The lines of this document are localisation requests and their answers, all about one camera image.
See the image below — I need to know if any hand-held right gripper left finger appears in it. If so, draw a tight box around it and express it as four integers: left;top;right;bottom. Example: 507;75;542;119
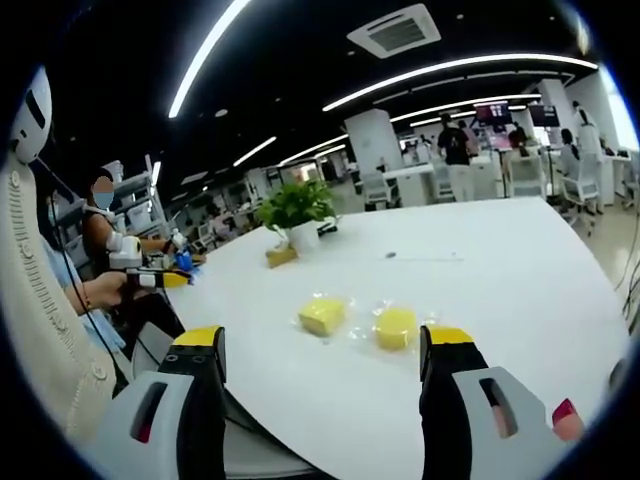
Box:
87;324;229;480

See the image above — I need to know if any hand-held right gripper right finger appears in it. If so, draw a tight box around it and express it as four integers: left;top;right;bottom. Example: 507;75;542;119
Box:
418;323;576;480

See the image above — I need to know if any round yellow cake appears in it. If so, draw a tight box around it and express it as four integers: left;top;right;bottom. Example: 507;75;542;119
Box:
374;306;419;352

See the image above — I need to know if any rectangular yellow silicone block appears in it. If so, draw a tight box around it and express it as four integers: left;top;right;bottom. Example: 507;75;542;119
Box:
297;295;349;337

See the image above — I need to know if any person's left hand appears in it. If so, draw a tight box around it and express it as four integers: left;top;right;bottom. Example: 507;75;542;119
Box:
81;271;129;314

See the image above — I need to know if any person's right hand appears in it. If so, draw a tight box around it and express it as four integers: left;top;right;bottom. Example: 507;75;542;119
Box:
551;397;586;444

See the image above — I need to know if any blue object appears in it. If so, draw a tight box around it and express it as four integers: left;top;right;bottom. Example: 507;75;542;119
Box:
173;251;202;275

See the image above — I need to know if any white storage shelf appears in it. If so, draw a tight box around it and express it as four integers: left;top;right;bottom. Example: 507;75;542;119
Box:
102;153;169;240

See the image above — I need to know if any grey chair back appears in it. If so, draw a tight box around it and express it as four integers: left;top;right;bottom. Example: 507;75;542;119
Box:
130;321;176;384

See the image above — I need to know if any operator in cream cardigan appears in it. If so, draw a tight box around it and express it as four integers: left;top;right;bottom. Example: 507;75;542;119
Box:
0;162;124;446

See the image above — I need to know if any clear plastic wrap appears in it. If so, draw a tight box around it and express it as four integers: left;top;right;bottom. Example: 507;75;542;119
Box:
367;297;444;356
290;292;374;349

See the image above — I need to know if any small wooden box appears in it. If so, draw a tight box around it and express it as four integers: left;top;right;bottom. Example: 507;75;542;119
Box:
264;243;300;270

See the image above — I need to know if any green potted plant white pot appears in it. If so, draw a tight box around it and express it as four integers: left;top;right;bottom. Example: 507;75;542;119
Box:
253;179;342;254

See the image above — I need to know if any white chest-worn device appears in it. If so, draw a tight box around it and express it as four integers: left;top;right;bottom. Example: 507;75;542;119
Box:
8;66;55;165

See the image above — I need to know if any white office chair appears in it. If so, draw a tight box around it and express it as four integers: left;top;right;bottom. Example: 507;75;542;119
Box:
557;153;604;237
360;171;399;210

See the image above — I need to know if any white pillar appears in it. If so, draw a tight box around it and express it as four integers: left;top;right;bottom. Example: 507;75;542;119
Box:
343;108;403;177

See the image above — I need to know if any ceiling air vent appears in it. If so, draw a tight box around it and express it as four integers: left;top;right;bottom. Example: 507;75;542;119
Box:
345;3;443;61

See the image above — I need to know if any black device cable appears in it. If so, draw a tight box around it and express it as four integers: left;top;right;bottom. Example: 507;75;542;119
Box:
35;157;129;374

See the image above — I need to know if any wall display screen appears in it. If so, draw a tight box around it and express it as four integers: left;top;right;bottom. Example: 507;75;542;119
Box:
473;100;513;150

